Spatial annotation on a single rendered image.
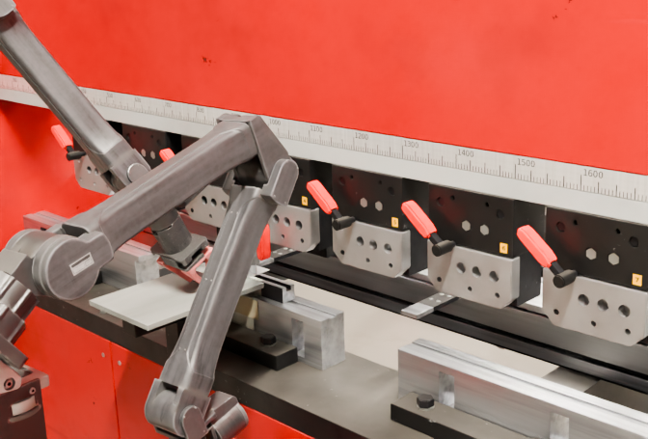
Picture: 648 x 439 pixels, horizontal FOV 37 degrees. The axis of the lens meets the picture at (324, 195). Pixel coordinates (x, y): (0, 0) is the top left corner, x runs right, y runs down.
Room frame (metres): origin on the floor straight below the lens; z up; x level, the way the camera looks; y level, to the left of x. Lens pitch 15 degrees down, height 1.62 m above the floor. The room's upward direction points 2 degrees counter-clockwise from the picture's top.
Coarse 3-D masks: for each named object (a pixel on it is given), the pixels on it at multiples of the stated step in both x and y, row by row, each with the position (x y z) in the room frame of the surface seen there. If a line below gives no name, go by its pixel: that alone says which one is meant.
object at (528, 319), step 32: (192, 224) 2.24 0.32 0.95; (320, 288) 1.94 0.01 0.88; (352, 288) 1.86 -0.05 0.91; (384, 288) 1.80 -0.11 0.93; (416, 288) 1.74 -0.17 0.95; (448, 320) 1.69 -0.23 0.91; (480, 320) 1.63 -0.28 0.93; (512, 320) 1.58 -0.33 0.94; (544, 320) 1.54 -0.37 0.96; (544, 352) 1.54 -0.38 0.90; (576, 352) 1.49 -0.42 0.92; (608, 352) 1.45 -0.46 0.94; (640, 352) 1.41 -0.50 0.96; (640, 384) 1.41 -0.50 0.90
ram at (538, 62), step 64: (64, 0) 2.06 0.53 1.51; (128, 0) 1.89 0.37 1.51; (192, 0) 1.75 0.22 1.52; (256, 0) 1.62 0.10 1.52; (320, 0) 1.52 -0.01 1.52; (384, 0) 1.43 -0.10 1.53; (448, 0) 1.34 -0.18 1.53; (512, 0) 1.27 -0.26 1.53; (576, 0) 1.20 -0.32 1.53; (640, 0) 1.14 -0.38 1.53; (0, 64) 2.29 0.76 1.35; (64, 64) 2.08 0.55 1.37; (128, 64) 1.90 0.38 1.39; (192, 64) 1.76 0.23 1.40; (256, 64) 1.63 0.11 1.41; (320, 64) 1.52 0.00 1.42; (384, 64) 1.43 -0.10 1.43; (448, 64) 1.34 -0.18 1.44; (512, 64) 1.27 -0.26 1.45; (576, 64) 1.20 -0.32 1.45; (640, 64) 1.14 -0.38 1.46; (192, 128) 1.77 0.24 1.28; (384, 128) 1.43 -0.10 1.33; (448, 128) 1.34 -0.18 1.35; (512, 128) 1.27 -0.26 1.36; (576, 128) 1.20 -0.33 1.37; (640, 128) 1.14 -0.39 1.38; (512, 192) 1.26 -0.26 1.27; (576, 192) 1.20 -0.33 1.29
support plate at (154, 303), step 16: (128, 288) 1.67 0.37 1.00; (144, 288) 1.66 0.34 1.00; (160, 288) 1.66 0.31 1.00; (176, 288) 1.66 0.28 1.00; (192, 288) 1.65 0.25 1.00; (256, 288) 1.66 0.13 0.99; (96, 304) 1.60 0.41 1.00; (112, 304) 1.59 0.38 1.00; (128, 304) 1.59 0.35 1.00; (144, 304) 1.59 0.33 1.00; (160, 304) 1.58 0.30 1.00; (176, 304) 1.58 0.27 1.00; (128, 320) 1.53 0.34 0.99; (144, 320) 1.51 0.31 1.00; (160, 320) 1.51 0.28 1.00
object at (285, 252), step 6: (276, 252) 1.83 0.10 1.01; (282, 252) 1.83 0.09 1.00; (288, 252) 1.83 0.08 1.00; (294, 252) 1.84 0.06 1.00; (300, 252) 1.85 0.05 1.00; (312, 252) 1.87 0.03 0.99; (318, 252) 1.86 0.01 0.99; (324, 252) 1.85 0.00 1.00; (330, 252) 1.85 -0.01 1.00; (270, 258) 1.80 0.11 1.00; (276, 258) 1.80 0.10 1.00; (282, 258) 1.81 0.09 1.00; (258, 264) 1.77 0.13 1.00; (264, 264) 1.78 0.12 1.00
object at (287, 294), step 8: (264, 280) 1.69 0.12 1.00; (272, 280) 1.69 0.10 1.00; (280, 280) 1.68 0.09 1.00; (264, 288) 1.68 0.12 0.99; (272, 288) 1.66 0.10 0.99; (280, 288) 1.65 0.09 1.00; (288, 288) 1.66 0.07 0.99; (264, 296) 1.68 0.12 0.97; (272, 296) 1.66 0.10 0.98; (280, 296) 1.65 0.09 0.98; (288, 296) 1.65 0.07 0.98
